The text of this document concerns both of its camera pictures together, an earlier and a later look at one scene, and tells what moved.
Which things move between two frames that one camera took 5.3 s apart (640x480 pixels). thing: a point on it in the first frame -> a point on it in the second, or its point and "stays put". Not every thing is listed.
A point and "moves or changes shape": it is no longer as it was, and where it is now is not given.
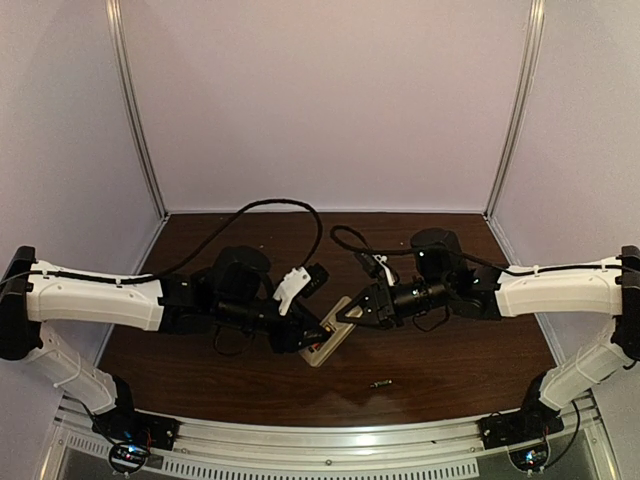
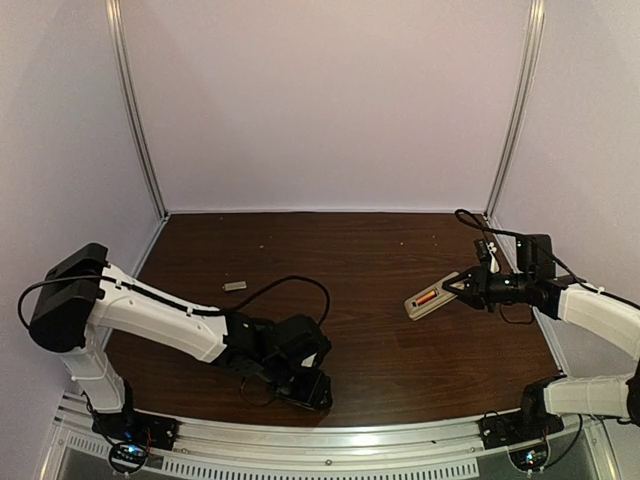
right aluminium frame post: [536, 28] stays put
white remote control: [340, 329] moves or changes shape
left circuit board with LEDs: [126, 457] stays put
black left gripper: [288, 337] -> [312, 395]
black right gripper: [382, 311] -> [479, 289]
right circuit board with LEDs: [531, 458] stays put
